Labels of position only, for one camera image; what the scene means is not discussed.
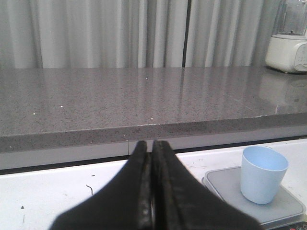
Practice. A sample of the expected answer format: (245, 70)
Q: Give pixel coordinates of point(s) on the white blender appliance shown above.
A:
(287, 50)

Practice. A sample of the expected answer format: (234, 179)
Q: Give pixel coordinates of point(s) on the grey curtain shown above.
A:
(134, 33)

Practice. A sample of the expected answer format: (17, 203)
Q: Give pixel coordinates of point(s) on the light blue plastic cup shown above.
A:
(262, 170)

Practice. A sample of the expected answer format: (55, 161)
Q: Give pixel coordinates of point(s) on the grey stone counter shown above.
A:
(50, 116)

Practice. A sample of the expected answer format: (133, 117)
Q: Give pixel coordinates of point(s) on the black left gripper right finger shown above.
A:
(181, 202)

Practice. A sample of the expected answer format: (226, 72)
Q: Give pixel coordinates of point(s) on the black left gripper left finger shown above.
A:
(124, 203)

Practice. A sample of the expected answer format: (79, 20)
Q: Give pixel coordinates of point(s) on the silver electronic kitchen scale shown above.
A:
(284, 209)

